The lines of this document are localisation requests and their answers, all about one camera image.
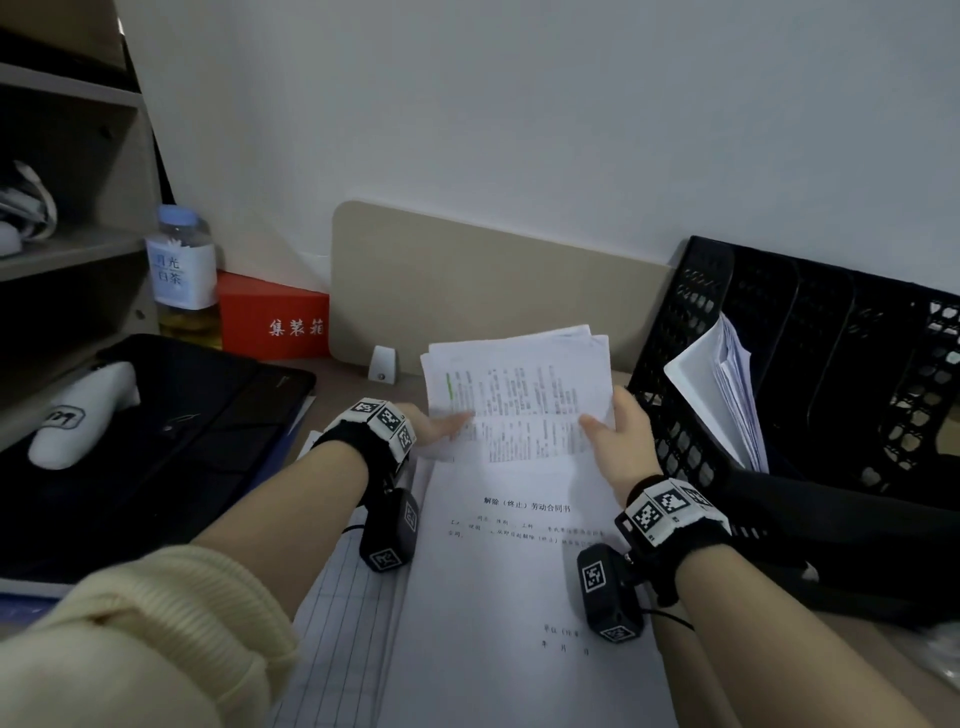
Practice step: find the person's left hand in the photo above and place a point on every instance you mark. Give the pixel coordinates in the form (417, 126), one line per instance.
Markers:
(429, 431)

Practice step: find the person's right hand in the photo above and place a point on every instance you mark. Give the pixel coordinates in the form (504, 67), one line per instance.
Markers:
(626, 450)

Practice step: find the person's right thumb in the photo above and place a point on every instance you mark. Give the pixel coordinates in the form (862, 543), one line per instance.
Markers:
(598, 430)

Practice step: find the person's left thumb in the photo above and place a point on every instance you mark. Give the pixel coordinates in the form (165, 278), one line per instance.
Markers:
(454, 424)

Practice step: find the stack of printed papers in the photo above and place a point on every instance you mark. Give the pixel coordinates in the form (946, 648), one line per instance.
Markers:
(517, 390)

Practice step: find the person's right forearm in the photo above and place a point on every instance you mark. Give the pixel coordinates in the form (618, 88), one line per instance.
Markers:
(772, 645)

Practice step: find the person's left forearm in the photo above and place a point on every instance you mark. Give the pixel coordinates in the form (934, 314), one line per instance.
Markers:
(285, 502)

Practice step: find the black left wrist tracker band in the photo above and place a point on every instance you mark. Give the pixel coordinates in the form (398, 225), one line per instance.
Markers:
(360, 435)

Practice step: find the black wrist tracker band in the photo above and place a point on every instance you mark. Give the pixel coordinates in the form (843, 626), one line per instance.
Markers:
(675, 517)
(360, 435)

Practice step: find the black right wrist tracker band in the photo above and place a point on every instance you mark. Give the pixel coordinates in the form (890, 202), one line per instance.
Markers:
(675, 517)

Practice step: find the white papers in organizer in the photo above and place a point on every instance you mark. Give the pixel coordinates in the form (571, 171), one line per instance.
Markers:
(724, 390)

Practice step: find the beige desk divider panel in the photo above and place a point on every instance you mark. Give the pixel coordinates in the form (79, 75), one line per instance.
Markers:
(487, 285)

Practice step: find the white printed document sheet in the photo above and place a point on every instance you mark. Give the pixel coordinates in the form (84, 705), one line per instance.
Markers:
(517, 585)

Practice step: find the red cardboard box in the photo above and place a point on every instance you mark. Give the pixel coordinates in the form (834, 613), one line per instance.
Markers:
(270, 315)

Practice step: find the grid-lined paper sheet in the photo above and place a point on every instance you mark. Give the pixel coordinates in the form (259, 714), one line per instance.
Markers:
(345, 637)

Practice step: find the black mesh file organizer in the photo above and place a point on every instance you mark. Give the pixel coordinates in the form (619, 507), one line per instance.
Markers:
(840, 360)

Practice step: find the black fabric bag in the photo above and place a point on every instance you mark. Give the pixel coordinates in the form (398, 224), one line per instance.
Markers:
(847, 540)

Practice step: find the black laptop sleeve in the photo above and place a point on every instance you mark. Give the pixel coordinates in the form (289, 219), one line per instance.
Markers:
(172, 442)

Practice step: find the glass jar with white label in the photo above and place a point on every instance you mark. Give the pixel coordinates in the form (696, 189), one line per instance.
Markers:
(182, 277)

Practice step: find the white handheld device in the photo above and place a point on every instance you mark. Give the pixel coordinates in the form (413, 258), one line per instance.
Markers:
(79, 416)

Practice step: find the cream knitted sleeve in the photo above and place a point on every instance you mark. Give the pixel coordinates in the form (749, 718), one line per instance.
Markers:
(142, 645)

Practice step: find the clear plastic wrapper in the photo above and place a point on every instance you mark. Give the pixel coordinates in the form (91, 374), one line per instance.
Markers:
(939, 656)

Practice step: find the blue folder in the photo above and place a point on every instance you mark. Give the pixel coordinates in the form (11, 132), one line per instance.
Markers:
(30, 600)

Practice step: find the beige wooden shelf unit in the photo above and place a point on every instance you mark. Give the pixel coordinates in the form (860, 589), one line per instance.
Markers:
(75, 135)

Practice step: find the white divider bracket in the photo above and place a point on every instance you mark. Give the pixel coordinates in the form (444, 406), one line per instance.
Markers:
(383, 366)

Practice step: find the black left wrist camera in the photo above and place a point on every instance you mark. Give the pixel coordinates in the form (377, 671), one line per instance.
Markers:
(390, 532)

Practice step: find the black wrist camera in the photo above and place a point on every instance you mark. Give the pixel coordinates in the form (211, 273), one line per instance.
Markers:
(390, 532)
(609, 596)

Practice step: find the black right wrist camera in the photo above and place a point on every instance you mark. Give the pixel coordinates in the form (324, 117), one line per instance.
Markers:
(609, 596)

